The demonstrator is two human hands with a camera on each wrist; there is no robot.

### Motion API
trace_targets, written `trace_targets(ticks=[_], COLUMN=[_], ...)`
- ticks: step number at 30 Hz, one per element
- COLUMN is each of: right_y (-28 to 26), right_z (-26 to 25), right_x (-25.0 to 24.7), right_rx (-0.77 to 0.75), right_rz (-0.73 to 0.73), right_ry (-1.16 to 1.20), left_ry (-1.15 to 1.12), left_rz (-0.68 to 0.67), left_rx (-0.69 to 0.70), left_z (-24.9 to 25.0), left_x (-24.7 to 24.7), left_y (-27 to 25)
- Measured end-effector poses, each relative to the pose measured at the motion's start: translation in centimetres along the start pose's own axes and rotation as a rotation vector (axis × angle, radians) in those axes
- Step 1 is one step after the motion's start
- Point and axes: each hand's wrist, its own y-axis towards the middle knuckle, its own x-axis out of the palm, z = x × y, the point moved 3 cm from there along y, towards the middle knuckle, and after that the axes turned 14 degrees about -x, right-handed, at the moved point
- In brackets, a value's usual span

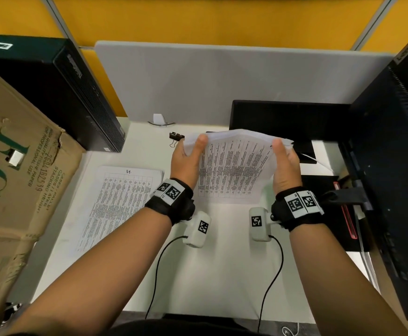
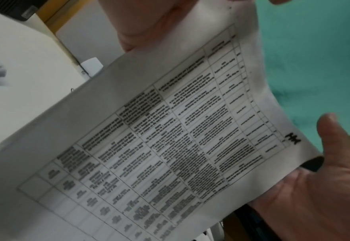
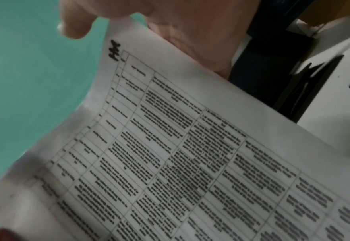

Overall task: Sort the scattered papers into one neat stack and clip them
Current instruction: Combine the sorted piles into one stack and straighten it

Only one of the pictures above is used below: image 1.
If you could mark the grey desk divider panel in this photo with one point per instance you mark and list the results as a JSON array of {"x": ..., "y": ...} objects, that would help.
[{"x": 207, "y": 83}]

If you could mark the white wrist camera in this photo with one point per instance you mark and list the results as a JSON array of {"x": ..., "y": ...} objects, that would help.
[
  {"x": 258, "y": 232},
  {"x": 197, "y": 237}
]

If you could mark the black white patterned bag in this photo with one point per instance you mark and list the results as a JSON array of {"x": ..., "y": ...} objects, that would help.
[{"x": 11, "y": 313}]

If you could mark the black binder clip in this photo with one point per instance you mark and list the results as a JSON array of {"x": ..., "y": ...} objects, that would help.
[{"x": 176, "y": 137}]

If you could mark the person's right forearm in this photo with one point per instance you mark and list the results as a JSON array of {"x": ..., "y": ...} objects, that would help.
[{"x": 340, "y": 286}]

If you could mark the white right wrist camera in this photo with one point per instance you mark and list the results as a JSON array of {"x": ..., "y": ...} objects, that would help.
[{"x": 258, "y": 232}]

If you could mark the brown cardboard box green print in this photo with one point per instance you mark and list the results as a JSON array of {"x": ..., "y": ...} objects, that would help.
[{"x": 14, "y": 188}]

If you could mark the black left wristband with markers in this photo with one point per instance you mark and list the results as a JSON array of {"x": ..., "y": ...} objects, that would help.
[{"x": 162, "y": 206}]

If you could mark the black wristband with markers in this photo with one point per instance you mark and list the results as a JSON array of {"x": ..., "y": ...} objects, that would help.
[
  {"x": 162, "y": 206},
  {"x": 288, "y": 220}
]

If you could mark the red pen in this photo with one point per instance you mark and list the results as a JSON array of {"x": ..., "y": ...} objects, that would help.
[{"x": 349, "y": 223}]

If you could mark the black monitor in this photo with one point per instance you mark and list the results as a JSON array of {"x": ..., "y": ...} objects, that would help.
[{"x": 393, "y": 171}]

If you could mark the plain brown carton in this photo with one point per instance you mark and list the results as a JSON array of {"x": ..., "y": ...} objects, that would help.
[{"x": 393, "y": 311}]

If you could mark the person's left hand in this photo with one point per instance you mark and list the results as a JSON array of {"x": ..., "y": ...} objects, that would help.
[{"x": 184, "y": 167}]

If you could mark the person's right hand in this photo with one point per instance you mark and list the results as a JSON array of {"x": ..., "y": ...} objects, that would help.
[{"x": 288, "y": 171}]

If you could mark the person's black shirt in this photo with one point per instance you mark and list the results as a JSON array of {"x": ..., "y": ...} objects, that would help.
[{"x": 190, "y": 327}]

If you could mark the black right wristband with markers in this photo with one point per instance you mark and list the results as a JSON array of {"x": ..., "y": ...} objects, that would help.
[{"x": 288, "y": 220}]

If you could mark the black computer tower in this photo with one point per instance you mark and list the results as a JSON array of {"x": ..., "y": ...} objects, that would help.
[{"x": 49, "y": 94}]

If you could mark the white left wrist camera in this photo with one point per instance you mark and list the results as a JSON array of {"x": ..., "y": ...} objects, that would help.
[{"x": 197, "y": 237}]

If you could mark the separate stack of printed sheets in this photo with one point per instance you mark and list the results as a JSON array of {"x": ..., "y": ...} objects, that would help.
[{"x": 116, "y": 206}]

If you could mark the thick bundle of printed papers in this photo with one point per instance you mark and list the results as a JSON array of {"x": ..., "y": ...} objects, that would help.
[{"x": 239, "y": 164}]

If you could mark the person's left forearm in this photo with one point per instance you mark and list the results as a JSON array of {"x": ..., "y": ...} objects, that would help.
[{"x": 102, "y": 276}]

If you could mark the black folder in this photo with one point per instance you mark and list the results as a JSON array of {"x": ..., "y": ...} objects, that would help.
[{"x": 333, "y": 227}]

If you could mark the black monitor base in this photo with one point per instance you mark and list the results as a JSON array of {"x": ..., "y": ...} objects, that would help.
[{"x": 295, "y": 118}]

